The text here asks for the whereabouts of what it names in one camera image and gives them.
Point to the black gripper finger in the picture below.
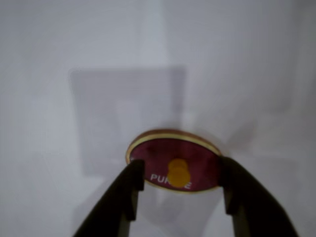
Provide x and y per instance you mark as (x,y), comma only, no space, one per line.
(254,205)
(118,205)

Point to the purple oval piece yellow pin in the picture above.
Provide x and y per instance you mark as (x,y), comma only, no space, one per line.
(158,153)

